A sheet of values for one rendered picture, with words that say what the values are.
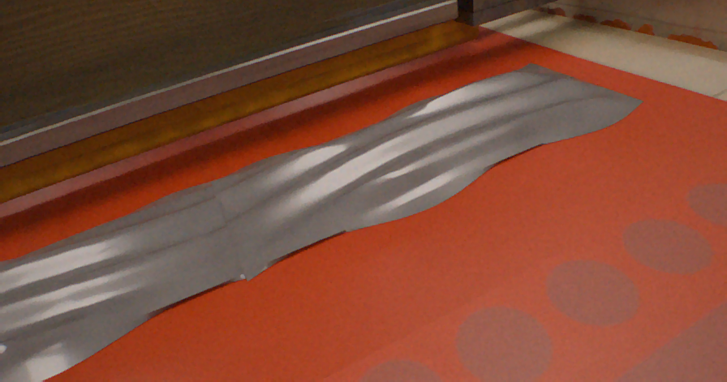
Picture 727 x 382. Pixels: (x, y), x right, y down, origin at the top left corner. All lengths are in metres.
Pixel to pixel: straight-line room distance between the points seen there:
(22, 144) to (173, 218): 0.07
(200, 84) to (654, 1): 0.25
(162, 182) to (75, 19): 0.08
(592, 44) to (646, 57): 0.03
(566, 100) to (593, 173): 0.05
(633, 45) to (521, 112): 0.11
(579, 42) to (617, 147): 0.12
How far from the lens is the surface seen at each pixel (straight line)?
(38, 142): 0.22
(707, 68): 0.27
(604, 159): 0.19
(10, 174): 0.26
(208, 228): 0.17
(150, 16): 0.22
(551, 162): 0.18
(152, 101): 0.21
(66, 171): 0.25
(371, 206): 0.16
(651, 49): 0.29
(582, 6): 0.34
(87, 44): 0.22
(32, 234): 0.24
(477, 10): 0.27
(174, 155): 0.25
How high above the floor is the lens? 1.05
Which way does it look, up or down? 33 degrees down
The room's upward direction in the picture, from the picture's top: 12 degrees counter-clockwise
